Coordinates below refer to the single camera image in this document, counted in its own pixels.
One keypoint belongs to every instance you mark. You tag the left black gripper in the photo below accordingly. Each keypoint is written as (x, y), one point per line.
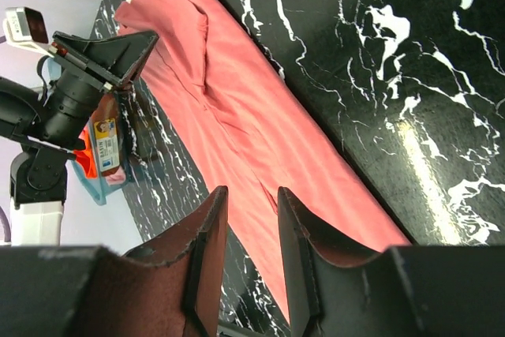
(82, 76)

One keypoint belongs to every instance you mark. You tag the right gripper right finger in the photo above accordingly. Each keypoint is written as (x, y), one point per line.
(336, 286)

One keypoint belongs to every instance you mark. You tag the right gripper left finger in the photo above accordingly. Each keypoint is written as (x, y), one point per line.
(168, 286)

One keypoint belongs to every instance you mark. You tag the dusty red t-shirt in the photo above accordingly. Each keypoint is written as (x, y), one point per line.
(245, 130)

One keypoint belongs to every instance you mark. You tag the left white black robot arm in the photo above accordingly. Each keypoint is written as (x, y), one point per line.
(38, 175)

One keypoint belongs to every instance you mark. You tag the teal plastic laundry basket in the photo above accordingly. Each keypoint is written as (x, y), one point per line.
(107, 136)

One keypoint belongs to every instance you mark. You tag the orange shirt in basket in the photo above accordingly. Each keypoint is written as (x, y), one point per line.
(85, 157)

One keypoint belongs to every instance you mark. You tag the light pink shirt in basket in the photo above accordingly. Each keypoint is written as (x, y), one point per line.
(117, 178)

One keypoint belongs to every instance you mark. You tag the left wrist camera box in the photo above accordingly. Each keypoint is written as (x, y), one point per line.
(24, 25)

